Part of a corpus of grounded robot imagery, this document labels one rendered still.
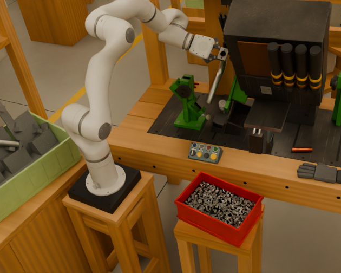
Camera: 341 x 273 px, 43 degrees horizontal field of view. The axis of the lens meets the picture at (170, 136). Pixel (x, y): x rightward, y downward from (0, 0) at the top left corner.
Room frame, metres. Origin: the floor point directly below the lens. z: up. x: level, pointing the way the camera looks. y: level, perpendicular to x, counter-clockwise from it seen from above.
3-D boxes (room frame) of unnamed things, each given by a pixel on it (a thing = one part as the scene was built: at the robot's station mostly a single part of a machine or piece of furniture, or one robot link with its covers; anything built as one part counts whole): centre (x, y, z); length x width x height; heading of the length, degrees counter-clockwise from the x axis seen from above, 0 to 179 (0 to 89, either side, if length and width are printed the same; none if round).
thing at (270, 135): (1.52, -0.47, 0.97); 0.10 x 0.02 x 0.14; 152
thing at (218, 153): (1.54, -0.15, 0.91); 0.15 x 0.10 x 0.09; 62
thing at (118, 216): (1.47, 0.33, 0.83); 0.32 x 0.32 x 0.04; 55
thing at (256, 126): (1.58, -0.48, 1.11); 0.39 x 0.16 x 0.03; 152
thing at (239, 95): (1.69, -0.37, 1.17); 0.13 x 0.12 x 0.20; 62
